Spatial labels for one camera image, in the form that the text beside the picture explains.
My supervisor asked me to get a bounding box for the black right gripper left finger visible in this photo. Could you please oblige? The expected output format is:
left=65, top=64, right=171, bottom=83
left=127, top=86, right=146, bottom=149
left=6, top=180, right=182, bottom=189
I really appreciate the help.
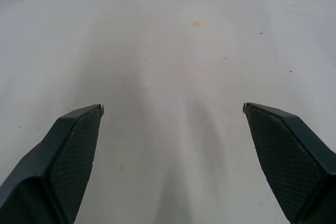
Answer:
left=0, top=104, right=105, bottom=224

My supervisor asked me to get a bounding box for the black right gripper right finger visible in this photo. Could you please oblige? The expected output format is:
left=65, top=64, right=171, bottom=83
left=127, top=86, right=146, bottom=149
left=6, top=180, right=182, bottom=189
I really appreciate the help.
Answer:
left=243, top=102, right=336, bottom=224

